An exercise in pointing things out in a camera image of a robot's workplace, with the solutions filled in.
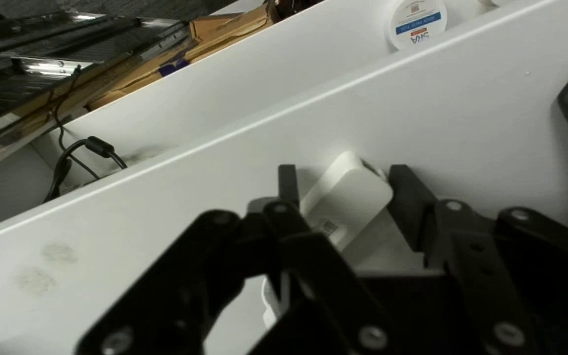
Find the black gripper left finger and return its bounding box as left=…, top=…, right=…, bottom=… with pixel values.
left=76, top=165, right=391, bottom=355

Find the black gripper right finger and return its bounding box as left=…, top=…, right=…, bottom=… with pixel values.
left=389, top=165, right=568, bottom=355

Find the white rectangular adapter block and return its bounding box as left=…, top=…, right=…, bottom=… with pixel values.
left=301, top=153, right=395, bottom=251

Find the black cable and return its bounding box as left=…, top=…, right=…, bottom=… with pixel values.
left=44, top=66, right=131, bottom=204

